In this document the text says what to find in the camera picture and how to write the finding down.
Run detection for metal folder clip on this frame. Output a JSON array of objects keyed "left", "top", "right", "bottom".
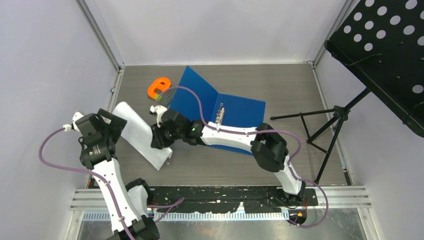
[{"left": 215, "top": 103, "right": 225, "bottom": 125}]

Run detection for orange letter e block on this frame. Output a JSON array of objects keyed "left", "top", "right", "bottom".
[{"left": 147, "top": 77, "right": 172, "bottom": 100}]

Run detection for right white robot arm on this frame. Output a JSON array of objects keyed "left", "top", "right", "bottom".
[{"left": 150, "top": 105, "right": 306, "bottom": 205}]

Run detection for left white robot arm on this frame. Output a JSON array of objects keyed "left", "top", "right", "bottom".
[{"left": 72, "top": 108, "right": 160, "bottom": 240}]

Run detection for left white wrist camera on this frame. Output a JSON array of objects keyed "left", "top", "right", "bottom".
[{"left": 63, "top": 111, "right": 84, "bottom": 132}]

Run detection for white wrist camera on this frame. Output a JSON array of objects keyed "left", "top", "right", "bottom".
[
  {"left": 63, "top": 111, "right": 84, "bottom": 132},
  {"left": 149, "top": 105, "right": 168, "bottom": 128}
]

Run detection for aluminium frame rail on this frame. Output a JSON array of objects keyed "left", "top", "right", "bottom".
[{"left": 69, "top": 186, "right": 373, "bottom": 212}]

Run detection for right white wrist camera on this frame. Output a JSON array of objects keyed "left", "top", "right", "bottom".
[{"left": 149, "top": 105, "right": 168, "bottom": 128}]

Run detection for white paper sheets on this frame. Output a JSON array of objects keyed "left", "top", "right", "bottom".
[{"left": 112, "top": 101, "right": 173, "bottom": 171}]

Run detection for grey lego baseplate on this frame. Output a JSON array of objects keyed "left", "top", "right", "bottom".
[{"left": 156, "top": 89, "right": 177, "bottom": 107}]

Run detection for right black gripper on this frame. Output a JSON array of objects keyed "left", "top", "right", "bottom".
[{"left": 151, "top": 121, "right": 184, "bottom": 150}]

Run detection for blue plastic folder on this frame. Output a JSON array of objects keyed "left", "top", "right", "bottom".
[{"left": 168, "top": 66, "right": 267, "bottom": 157}]

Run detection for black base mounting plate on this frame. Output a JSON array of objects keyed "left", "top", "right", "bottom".
[{"left": 147, "top": 186, "right": 318, "bottom": 214}]

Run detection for black perforated music stand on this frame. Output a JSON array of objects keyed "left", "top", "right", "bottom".
[{"left": 269, "top": 0, "right": 424, "bottom": 185}]

